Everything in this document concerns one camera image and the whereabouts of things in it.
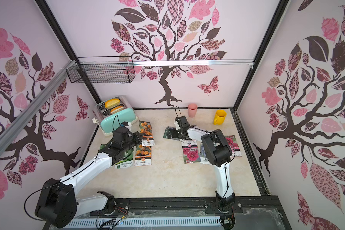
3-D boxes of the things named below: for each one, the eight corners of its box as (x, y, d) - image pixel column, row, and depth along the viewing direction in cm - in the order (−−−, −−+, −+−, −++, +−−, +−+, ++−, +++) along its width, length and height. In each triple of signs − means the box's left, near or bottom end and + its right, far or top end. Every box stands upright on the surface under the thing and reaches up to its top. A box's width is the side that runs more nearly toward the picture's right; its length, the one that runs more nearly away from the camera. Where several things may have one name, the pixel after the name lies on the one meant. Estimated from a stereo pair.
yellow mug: (213, 125, 110) (216, 119, 104) (211, 116, 117) (213, 109, 110) (225, 125, 110) (228, 119, 104) (222, 116, 117) (225, 109, 110)
